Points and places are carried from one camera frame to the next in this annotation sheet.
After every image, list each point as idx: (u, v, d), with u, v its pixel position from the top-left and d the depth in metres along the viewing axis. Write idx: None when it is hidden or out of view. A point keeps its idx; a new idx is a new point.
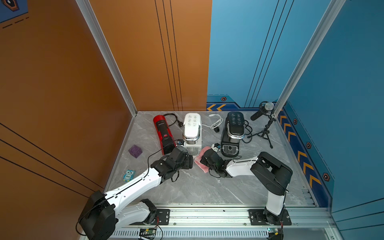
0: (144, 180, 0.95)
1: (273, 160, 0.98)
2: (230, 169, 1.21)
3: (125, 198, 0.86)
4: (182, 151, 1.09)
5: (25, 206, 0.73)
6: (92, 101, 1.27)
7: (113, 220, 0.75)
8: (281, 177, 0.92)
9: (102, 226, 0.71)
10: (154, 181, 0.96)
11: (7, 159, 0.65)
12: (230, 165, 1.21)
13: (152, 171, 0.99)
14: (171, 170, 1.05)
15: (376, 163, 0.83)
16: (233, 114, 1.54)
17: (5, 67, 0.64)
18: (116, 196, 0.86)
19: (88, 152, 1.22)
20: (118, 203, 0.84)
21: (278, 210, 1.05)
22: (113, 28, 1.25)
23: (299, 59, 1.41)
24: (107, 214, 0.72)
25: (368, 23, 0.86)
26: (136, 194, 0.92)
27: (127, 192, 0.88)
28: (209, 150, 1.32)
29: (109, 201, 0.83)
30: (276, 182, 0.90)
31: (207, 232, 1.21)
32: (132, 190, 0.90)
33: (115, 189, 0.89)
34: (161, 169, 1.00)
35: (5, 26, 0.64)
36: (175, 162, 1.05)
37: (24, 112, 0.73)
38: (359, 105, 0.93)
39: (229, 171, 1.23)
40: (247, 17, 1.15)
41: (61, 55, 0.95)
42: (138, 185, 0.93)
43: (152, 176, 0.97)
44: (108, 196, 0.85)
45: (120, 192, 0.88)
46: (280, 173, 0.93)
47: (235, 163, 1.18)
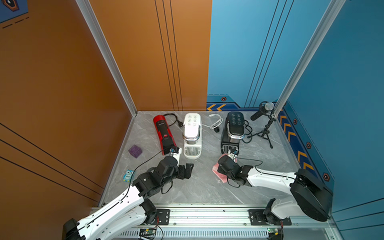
0: (122, 202, 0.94)
1: (314, 181, 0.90)
2: (251, 180, 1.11)
3: (98, 226, 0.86)
4: (169, 165, 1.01)
5: (25, 207, 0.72)
6: (92, 101, 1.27)
7: None
8: (324, 200, 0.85)
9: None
10: (133, 202, 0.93)
11: (7, 159, 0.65)
12: (253, 175, 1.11)
13: (131, 192, 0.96)
14: (157, 186, 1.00)
15: (376, 162, 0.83)
16: (233, 114, 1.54)
17: (5, 67, 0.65)
18: (88, 226, 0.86)
19: (88, 153, 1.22)
20: (89, 234, 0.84)
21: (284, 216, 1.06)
22: (112, 28, 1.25)
23: (299, 60, 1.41)
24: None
25: (368, 23, 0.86)
26: (111, 220, 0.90)
27: (100, 220, 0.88)
28: (226, 157, 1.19)
29: (80, 231, 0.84)
30: (321, 206, 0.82)
31: (207, 232, 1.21)
32: (106, 217, 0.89)
33: (89, 216, 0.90)
34: (143, 186, 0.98)
35: (5, 26, 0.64)
36: (160, 177, 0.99)
37: (24, 112, 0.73)
38: (360, 105, 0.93)
39: (250, 181, 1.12)
40: (247, 17, 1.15)
41: (61, 55, 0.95)
42: (115, 208, 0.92)
43: (130, 198, 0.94)
44: (80, 225, 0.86)
45: (94, 220, 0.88)
46: (322, 197, 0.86)
47: (261, 175, 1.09)
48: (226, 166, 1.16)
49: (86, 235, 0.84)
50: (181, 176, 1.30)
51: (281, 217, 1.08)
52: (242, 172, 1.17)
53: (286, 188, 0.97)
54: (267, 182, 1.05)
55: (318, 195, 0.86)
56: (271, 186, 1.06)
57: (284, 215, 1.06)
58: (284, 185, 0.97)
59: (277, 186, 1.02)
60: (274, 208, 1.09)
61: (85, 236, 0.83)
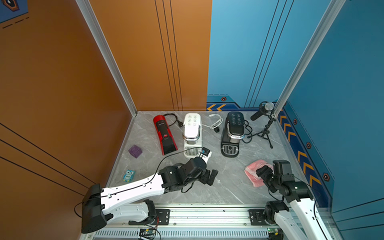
0: (144, 187, 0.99)
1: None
2: (297, 206, 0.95)
3: (118, 201, 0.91)
4: (198, 166, 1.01)
5: (23, 207, 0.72)
6: (92, 101, 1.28)
7: (102, 220, 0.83)
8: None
9: (87, 223, 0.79)
10: (154, 190, 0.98)
11: (7, 159, 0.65)
12: (306, 208, 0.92)
13: (156, 180, 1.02)
14: (180, 184, 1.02)
15: (376, 162, 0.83)
16: (234, 114, 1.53)
17: (5, 67, 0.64)
18: (110, 196, 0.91)
19: (88, 153, 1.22)
20: (108, 206, 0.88)
21: (280, 225, 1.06)
22: (113, 28, 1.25)
23: (299, 60, 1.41)
24: (94, 214, 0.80)
25: (368, 24, 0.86)
26: (130, 199, 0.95)
27: (121, 197, 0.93)
28: (287, 165, 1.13)
29: (102, 199, 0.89)
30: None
31: (207, 232, 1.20)
32: (127, 195, 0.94)
33: (113, 188, 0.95)
34: (168, 179, 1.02)
35: (5, 26, 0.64)
36: (186, 176, 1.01)
37: (24, 112, 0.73)
38: (359, 105, 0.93)
39: (294, 203, 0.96)
40: (247, 17, 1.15)
41: (60, 56, 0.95)
42: (137, 190, 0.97)
43: (153, 185, 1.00)
44: (103, 194, 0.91)
45: (116, 194, 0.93)
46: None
47: (313, 219, 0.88)
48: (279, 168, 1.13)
49: (105, 205, 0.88)
50: (204, 181, 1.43)
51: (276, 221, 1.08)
52: (296, 188, 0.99)
53: None
54: (308, 226, 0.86)
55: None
56: (304, 227, 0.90)
57: (284, 230, 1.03)
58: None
59: (311, 238, 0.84)
60: (279, 215, 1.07)
61: (104, 205, 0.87)
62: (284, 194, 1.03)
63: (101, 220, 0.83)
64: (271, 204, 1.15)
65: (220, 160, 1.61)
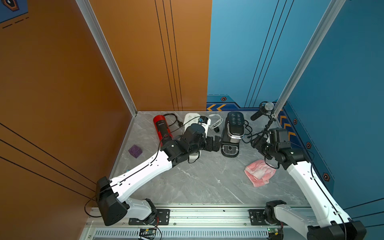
0: (151, 166, 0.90)
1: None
2: (294, 170, 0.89)
3: (130, 186, 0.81)
4: (196, 131, 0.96)
5: (23, 207, 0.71)
6: (92, 101, 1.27)
7: (120, 208, 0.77)
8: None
9: (106, 213, 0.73)
10: (162, 166, 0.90)
11: (7, 159, 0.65)
12: (303, 169, 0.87)
13: (160, 156, 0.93)
14: (185, 153, 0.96)
15: (376, 162, 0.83)
16: (233, 114, 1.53)
17: (5, 67, 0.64)
18: (120, 184, 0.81)
19: (87, 153, 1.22)
20: (122, 193, 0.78)
21: (282, 218, 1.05)
22: (113, 28, 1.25)
23: (299, 60, 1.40)
24: (110, 204, 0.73)
25: (369, 23, 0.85)
26: (142, 181, 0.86)
27: (132, 180, 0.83)
28: (283, 131, 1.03)
29: (113, 188, 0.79)
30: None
31: (207, 232, 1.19)
32: (137, 177, 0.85)
33: (121, 176, 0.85)
34: (171, 151, 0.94)
35: (5, 26, 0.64)
36: (188, 144, 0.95)
37: (23, 112, 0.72)
38: (360, 105, 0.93)
39: (290, 167, 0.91)
40: (247, 17, 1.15)
41: (60, 55, 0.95)
42: (145, 170, 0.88)
43: (160, 161, 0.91)
44: (112, 183, 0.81)
45: (125, 180, 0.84)
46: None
47: (310, 180, 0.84)
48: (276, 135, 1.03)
49: (119, 192, 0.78)
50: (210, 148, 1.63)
51: (277, 217, 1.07)
52: (292, 153, 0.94)
53: (321, 215, 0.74)
54: (309, 190, 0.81)
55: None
56: (306, 195, 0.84)
57: (286, 221, 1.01)
58: (324, 213, 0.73)
59: (313, 202, 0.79)
60: (278, 207, 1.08)
61: (118, 193, 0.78)
62: (280, 161, 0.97)
63: (120, 208, 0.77)
64: (270, 205, 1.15)
65: (220, 160, 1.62)
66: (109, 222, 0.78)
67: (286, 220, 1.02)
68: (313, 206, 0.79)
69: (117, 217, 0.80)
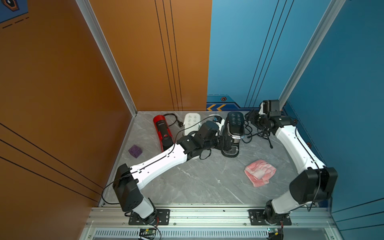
0: (168, 157, 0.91)
1: (330, 184, 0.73)
2: (281, 132, 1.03)
3: (149, 174, 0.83)
4: (212, 128, 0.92)
5: (22, 207, 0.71)
6: (92, 101, 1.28)
7: (138, 194, 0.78)
8: (317, 196, 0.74)
9: (126, 198, 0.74)
10: (178, 158, 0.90)
11: (7, 159, 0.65)
12: (288, 131, 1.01)
13: (177, 149, 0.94)
14: (200, 148, 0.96)
15: (376, 162, 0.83)
16: (234, 114, 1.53)
17: (5, 67, 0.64)
18: (140, 171, 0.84)
19: (88, 153, 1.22)
20: (142, 180, 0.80)
21: (280, 210, 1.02)
22: (113, 28, 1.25)
23: (299, 60, 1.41)
24: (131, 188, 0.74)
25: (369, 23, 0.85)
26: (160, 171, 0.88)
27: (151, 169, 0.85)
28: (276, 102, 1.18)
29: (133, 175, 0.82)
30: (309, 196, 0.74)
31: (207, 232, 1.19)
32: (156, 167, 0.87)
33: (140, 164, 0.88)
34: (187, 145, 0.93)
35: (5, 26, 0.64)
36: (203, 140, 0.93)
37: (23, 112, 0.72)
38: (360, 105, 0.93)
39: (278, 131, 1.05)
40: (247, 17, 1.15)
41: (60, 55, 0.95)
42: (162, 161, 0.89)
43: (176, 153, 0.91)
44: (133, 170, 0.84)
45: (145, 168, 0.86)
46: (319, 194, 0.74)
47: (294, 138, 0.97)
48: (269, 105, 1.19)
49: (139, 179, 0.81)
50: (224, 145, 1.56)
51: (277, 211, 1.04)
52: (281, 120, 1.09)
53: (301, 164, 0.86)
54: (292, 146, 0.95)
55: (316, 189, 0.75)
56: (289, 151, 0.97)
57: (282, 209, 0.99)
58: (303, 162, 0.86)
59: (295, 156, 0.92)
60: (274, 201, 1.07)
61: (138, 179, 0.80)
62: (269, 127, 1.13)
63: (138, 194, 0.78)
64: (271, 204, 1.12)
65: (220, 160, 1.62)
66: (127, 208, 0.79)
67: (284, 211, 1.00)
68: (295, 159, 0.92)
69: (134, 203, 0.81)
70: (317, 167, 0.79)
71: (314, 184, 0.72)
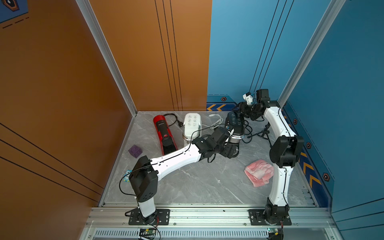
0: (184, 154, 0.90)
1: (299, 148, 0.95)
2: (267, 111, 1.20)
3: (167, 167, 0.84)
4: (225, 133, 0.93)
5: (23, 206, 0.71)
6: (93, 101, 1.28)
7: (155, 185, 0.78)
8: (288, 157, 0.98)
9: (145, 188, 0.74)
10: (194, 157, 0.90)
11: (7, 159, 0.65)
12: (273, 110, 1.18)
13: (193, 147, 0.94)
14: (212, 150, 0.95)
15: (376, 162, 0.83)
16: (233, 114, 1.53)
17: (4, 67, 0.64)
18: (159, 164, 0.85)
19: (88, 153, 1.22)
20: (161, 172, 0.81)
21: (276, 199, 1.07)
22: (113, 27, 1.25)
23: (299, 60, 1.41)
24: (151, 179, 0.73)
25: (369, 23, 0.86)
26: (177, 166, 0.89)
27: (169, 163, 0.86)
28: (266, 90, 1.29)
29: (154, 167, 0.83)
30: (281, 158, 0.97)
31: (207, 232, 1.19)
32: (174, 161, 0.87)
33: (159, 157, 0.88)
34: (201, 146, 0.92)
35: (5, 26, 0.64)
36: (215, 143, 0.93)
37: (23, 112, 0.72)
38: (359, 105, 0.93)
39: (265, 111, 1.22)
40: (246, 17, 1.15)
41: (60, 55, 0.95)
42: (179, 157, 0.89)
43: (192, 151, 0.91)
44: (153, 162, 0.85)
45: (163, 161, 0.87)
46: (289, 155, 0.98)
47: (276, 115, 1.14)
48: (259, 93, 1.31)
49: (159, 171, 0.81)
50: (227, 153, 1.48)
51: (275, 202, 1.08)
52: (269, 102, 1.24)
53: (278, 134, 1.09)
54: (273, 120, 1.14)
55: (288, 152, 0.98)
56: (271, 125, 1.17)
57: (277, 194, 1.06)
58: (279, 132, 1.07)
59: (275, 128, 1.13)
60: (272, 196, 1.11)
61: (158, 171, 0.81)
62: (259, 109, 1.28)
63: (155, 185, 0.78)
64: (271, 204, 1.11)
65: (220, 160, 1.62)
66: (142, 198, 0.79)
67: (279, 195, 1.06)
68: (275, 129, 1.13)
69: (149, 195, 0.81)
70: (289, 135, 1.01)
71: (285, 146, 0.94)
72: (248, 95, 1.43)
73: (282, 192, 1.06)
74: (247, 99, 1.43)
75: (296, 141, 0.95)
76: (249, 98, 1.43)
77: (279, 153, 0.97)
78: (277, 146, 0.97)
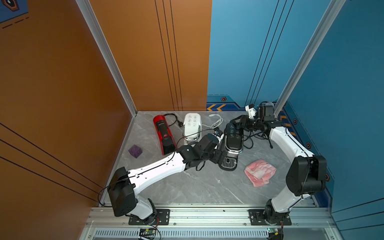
0: (167, 164, 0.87)
1: (322, 172, 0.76)
2: (274, 132, 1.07)
3: (146, 180, 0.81)
4: (212, 140, 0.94)
5: (23, 207, 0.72)
6: (93, 101, 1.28)
7: (132, 200, 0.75)
8: (311, 186, 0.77)
9: (121, 202, 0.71)
10: (177, 167, 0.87)
11: (7, 160, 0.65)
12: (280, 130, 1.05)
13: (176, 157, 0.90)
14: (198, 159, 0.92)
15: (376, 162, 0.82)
16: (232, 125, 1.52)
17: (4, 67, 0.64)
18: (137, 176, 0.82)
19: (88, 152, 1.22)
20: (139, 185, 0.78)
21: (281, 208, 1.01)
22: (112, 27, 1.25)
23: (299, 60, 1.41)
24: (126, 193, 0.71)
25: (369, 23, 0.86)
26: (157, 178, 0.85)
27: (148, 175, 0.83)
28: (270, 107, 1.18)
29: (131, 179, 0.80)
30: (303, 186, 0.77)
31: (207, 232, 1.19)
32: (154, 172, 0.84)
33: (138, 169, 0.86)
34: (186, 155, 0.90)
35: (5, 26, 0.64)
36: (202, 151, 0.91)
37: (22, 112, 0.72)
38: (360, 105, 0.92)
39: (271, 132, 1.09)
40: (246, 17, 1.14)
41: (60, 55, 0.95)
42: (161, 168, 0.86)
43: (175, 162, 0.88)
44: (131, 175, 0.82)
45: (143, 173, 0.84)
46: (313, 183, 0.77)
47: (285, 135, 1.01)
48: (263, 110, 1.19)
49: (136, 184, 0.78)
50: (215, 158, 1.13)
51: (277, 209, 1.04)
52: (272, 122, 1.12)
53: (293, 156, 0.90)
54: (285, 142, 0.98)
55: (311, 179, 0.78)
56: (282, 148, 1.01)
57: (282, 206, 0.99)
58: (294, 152, 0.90)
59: (288, 150, 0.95)
60: (274, 200, 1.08)
61: (135, 184, 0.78)
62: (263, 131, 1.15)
63: (133, 200, 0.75)
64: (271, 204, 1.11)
65: None
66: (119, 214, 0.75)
67: (286, 207, 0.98)
68: (289, 154, 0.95)
69: (126, 210, 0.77)
70: (307, 156, 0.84)
71: (305, 171, 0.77)
72: (251, 108, 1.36)
73: (288, 205, 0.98)
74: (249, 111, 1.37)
75: (317, 163, 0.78)
76: (252, 111, 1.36)
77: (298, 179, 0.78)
78: (295, 170, 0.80)
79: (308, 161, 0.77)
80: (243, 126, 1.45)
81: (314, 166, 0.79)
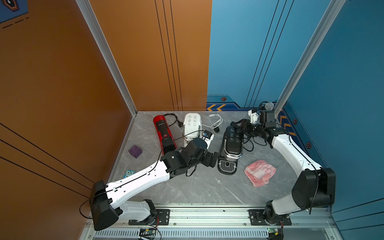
0: (149, 175, 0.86)
1: (331, 185, 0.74)
2: (276, 140, 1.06)
3: (124, 193, 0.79)
4: (199, 145, 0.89)
5: (23, 207, 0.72)
6: (93, 101, 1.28)
7: (110, 215, 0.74)
8: (320, 200, 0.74)
9: (97, 218, 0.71)
10: (160, 177, 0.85)
11: (7, 160, 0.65)
12: (283, 139, 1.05)
13: (159, 166, 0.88)
14: (185, 166, 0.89)
15: (376, 162, 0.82)
16: (232, 128, 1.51)
17: (4, 66, 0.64)
18: (115, 190, 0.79)
19: (88, 153, 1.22)
20: (116, 199, 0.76)
21: (281, 211, 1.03)
22: (112, 27, 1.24)
23: (299, 60, 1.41)
24: (102, 209, 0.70)
25: (369, 24, 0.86)
26: (137, 190, 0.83)
27: (127, 188, 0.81)
28: (271, 113, 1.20)
29: (108, 194, 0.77)
30: (312, 201, 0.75)
31: (207, 232, 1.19)
32: (134, 185, 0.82)
33: (117, 182, 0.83)
34: (171, 163, 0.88)
35: (5, 26, 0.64)
36: (189, 158, 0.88)
37: (22, 112, 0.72)
38: (360, 105, 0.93)
39: (274, 140, 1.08)
40: (247, 17, 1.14)
41: (60, 55, 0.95)
42: (141, 179, 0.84)
43: (158, 171, 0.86)
44: (108, 188, 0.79)
45: (121, 186, 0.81)
46: (322, 198, 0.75)
47: (289, 144, 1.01)
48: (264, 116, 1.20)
49: (113, 199, 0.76)
50: (206, 163, 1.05)
51: (278, 211, 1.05)
52: (275, 129, 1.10)
53: (300, 168, 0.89)
54: (289, 153, 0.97)
55: (319, 193, 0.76)
56: (287, 158, 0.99)
57: (284, 210, 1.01)
58: (300, 165, 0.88)
59: (293, 162, 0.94)
60: (275, 201, 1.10)
61: (112, 199, 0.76)
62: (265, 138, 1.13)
63: (111, 214, 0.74)
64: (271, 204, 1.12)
65: None
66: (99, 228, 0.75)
67: (287, 212, 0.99)
68: (294, 166, 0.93)
69: (108, 223, 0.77)
70: (315, 169, 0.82)
71: (314, 185, 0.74)
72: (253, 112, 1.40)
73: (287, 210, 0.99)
74: (252, 116, 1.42)
75: (326, 176, 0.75)
76: (254, 116, 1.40)
77: (307, 194, 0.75)
78: (302, 184, 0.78)
79: (316, 175, 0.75)
80: (243, 131, 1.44)
81: (322, 178, 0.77)
